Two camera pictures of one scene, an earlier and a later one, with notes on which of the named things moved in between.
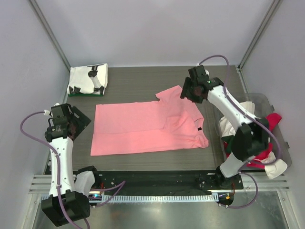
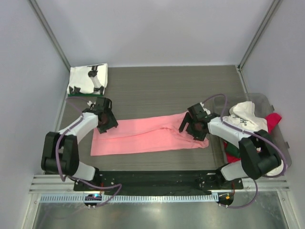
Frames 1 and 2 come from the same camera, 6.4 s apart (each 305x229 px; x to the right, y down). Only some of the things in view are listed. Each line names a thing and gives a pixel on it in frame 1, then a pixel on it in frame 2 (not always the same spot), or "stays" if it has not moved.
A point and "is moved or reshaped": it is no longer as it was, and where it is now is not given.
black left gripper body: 71,120 → 109,122
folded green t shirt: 82,95 stays
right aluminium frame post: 275,6 stays
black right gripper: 186,91 → 199,135
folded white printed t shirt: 91,79 stays
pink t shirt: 167,124 is moved or reshaped
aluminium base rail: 40,184 stays
